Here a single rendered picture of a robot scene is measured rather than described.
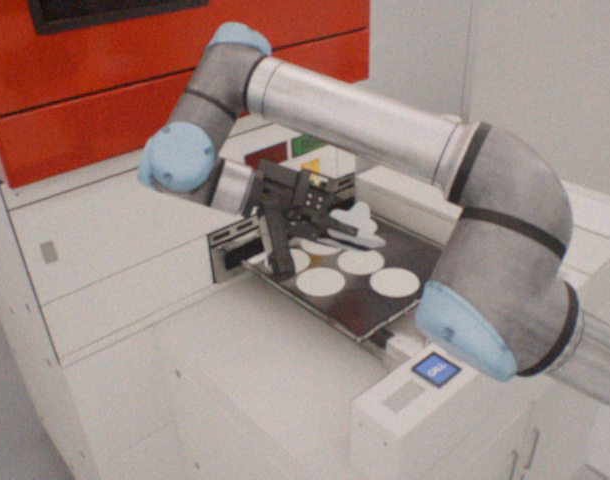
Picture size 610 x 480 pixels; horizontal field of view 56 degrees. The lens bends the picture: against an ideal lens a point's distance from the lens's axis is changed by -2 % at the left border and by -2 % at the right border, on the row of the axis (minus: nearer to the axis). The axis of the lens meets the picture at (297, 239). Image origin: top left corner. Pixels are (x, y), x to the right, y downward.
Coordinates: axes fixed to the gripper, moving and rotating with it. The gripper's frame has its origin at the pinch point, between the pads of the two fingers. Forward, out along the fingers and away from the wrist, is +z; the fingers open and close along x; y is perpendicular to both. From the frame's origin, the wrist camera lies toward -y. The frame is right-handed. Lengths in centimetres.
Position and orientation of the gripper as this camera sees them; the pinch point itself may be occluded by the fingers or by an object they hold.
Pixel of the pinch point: (372, 248)
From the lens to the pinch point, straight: 86.8
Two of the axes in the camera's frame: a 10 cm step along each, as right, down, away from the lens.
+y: 2.4, -9.2, 3.0
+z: 9.4, 3.0, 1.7
